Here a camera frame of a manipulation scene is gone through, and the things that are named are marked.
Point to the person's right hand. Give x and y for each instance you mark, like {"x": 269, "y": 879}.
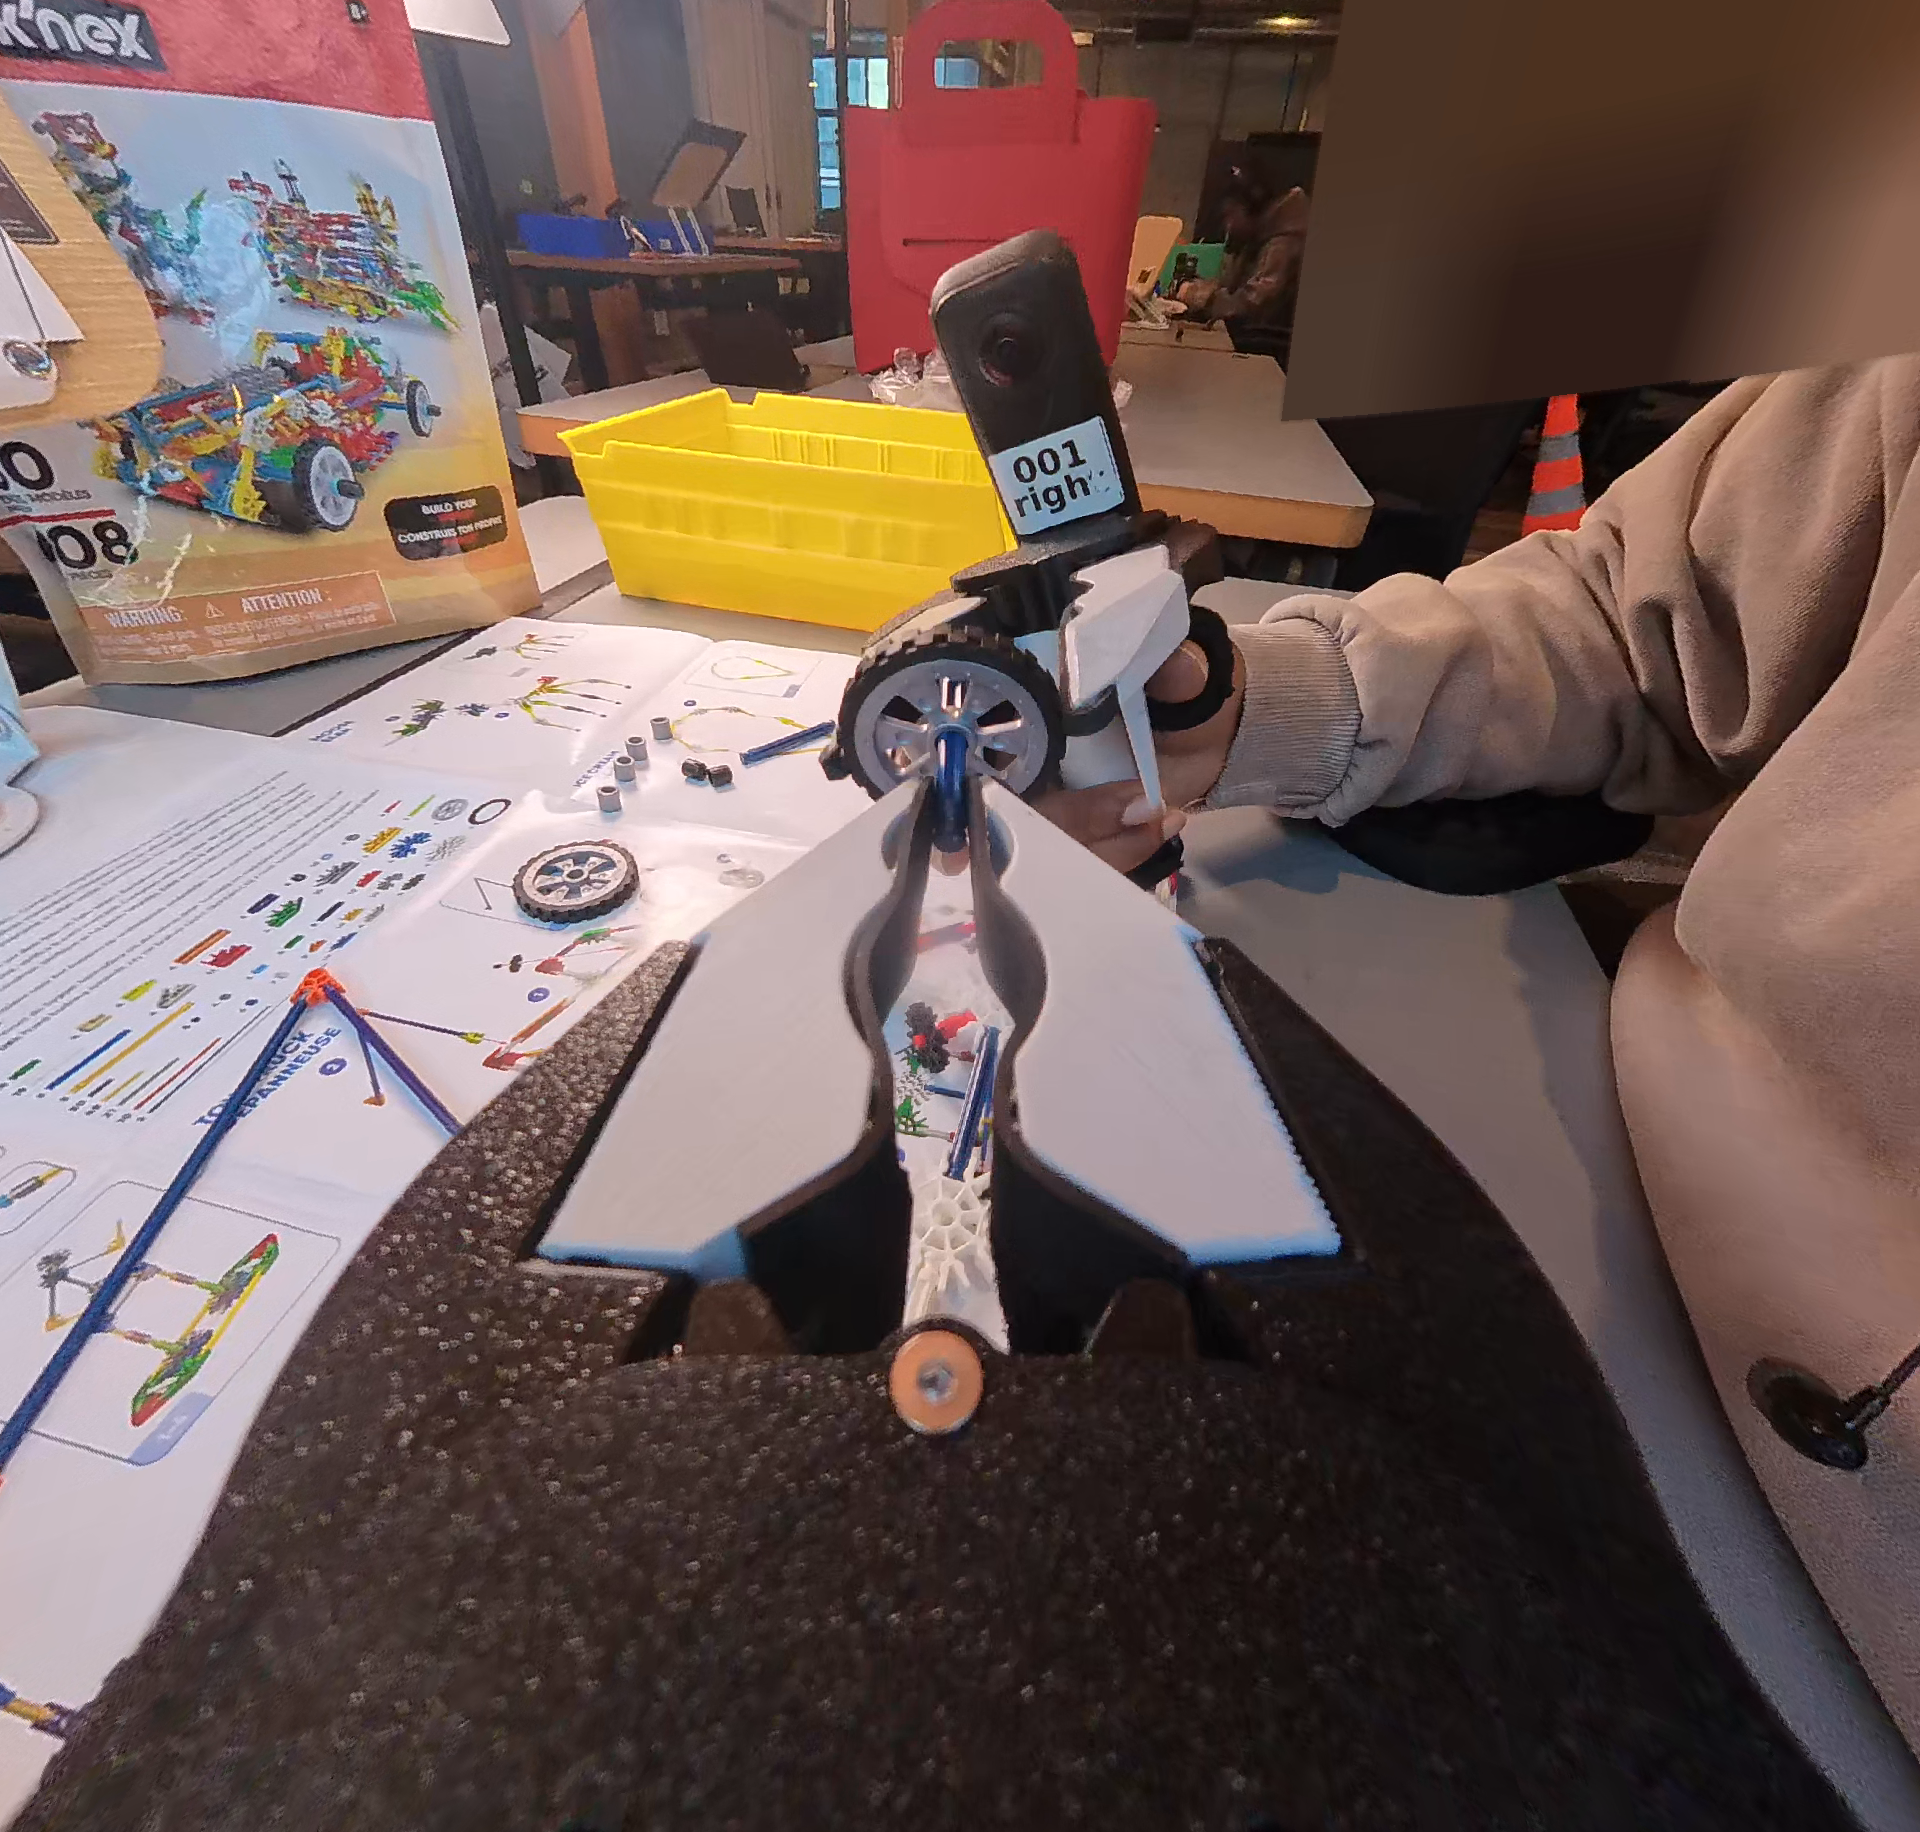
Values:
{"x": 1194, "y": 722}

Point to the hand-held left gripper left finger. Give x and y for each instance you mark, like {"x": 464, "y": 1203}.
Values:
{"x": 721, "y": 1115}

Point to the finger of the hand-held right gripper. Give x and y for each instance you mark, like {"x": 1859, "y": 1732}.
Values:
{"x": 1140, "y": 679}
{"x": 946, "y": 619}

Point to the beige table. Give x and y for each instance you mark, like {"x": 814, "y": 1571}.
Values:
{"x": 1246, "y": 449}

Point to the cardboard toy box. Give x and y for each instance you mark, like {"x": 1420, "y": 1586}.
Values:
{"x": 209, "y": 274}

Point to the white stand base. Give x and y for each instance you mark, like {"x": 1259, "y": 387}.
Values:
{"x": 14, "y": 782}

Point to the small black toy wheel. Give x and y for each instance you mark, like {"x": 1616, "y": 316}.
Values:
{"x": 577, "y": 879}
{"x": 903, "y": 722}

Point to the printed instruction sheet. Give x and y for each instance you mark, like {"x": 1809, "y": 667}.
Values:
{"x": 269, "y": 904}

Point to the orange traffic cone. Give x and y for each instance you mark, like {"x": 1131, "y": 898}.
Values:
{"x": 1556, "y": 468}

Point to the blue rod V-shaped assembly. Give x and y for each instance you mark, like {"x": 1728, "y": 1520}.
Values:
{"x": 182, "y": 1175}

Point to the yellow plastic bin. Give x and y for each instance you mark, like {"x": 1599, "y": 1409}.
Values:
{"x": 750, "y": 514}

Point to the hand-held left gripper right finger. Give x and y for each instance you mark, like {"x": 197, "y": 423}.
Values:
{"x": 1155, "y": 1115}

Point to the colourful construction toy model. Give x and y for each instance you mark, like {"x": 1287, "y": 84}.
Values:
{"x": 955, "y": 1232}

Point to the grey desk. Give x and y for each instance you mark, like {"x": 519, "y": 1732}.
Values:
{"x": 1411, "y": 947}

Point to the red bag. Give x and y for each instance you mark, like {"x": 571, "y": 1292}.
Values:
{"x": 991, "y": 212}

